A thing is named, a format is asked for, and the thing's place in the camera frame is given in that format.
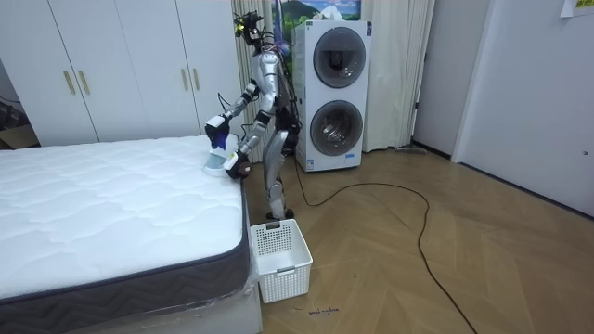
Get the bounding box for white crumpled item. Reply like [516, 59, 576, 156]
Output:
[311, 6, 345, 22]

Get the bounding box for cream curtain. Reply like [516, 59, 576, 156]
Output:
[230, 0, 298, 164]
[360, 0, 436, 154]

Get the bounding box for robot body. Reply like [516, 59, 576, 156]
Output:
[233, 9, 303, 157]

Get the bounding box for brown cardboard box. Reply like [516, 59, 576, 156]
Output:
[0, 123, 41, 151]

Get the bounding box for white and blue garment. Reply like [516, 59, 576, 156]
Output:
[201, 133, 241, 178]

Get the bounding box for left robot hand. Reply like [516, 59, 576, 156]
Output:
[223, 149, 253, 181]

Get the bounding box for white plastic laundry basket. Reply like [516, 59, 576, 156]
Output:
[249, 218, 314, 305]

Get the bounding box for white door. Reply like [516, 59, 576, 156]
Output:
[411, 0, 492, 161]

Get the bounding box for grey bed with white mattress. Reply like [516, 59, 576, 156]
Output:
[0, 135, 264, 334]

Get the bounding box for black floor cable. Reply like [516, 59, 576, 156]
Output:
[292, 155, 479, 334]

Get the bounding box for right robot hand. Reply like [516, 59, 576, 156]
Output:
[204, 114, 232, 151]

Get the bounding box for landscape wall poster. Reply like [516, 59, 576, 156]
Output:
[272, 0, 363, 45]

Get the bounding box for white washing machine tower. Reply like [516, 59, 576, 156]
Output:
[291, 19, 373, 173]

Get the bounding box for white wardrobe with gold handles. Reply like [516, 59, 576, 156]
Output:
[0, 0, 246, 148]

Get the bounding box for paper sheet on wall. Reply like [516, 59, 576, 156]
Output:
[560, 0, 594, 19]

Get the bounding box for robot legs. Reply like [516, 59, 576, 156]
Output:
[262, 128, 296, 222]

